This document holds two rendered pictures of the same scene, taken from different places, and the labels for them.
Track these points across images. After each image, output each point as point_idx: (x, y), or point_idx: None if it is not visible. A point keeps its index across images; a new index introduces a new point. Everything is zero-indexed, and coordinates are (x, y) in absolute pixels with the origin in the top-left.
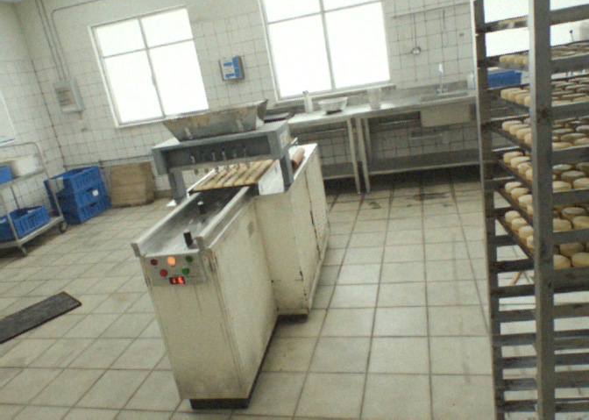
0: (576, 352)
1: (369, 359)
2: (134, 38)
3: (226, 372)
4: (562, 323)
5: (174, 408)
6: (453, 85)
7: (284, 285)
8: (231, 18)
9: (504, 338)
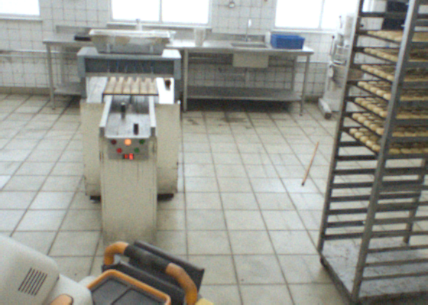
0: (364, 207)
1: (225, 222)
2: None
3: (145, 224)
4: (335, 203)
5: (93, 254)
6: (254, 37)
7: (163, 171)
8: None
9: (332, 199)
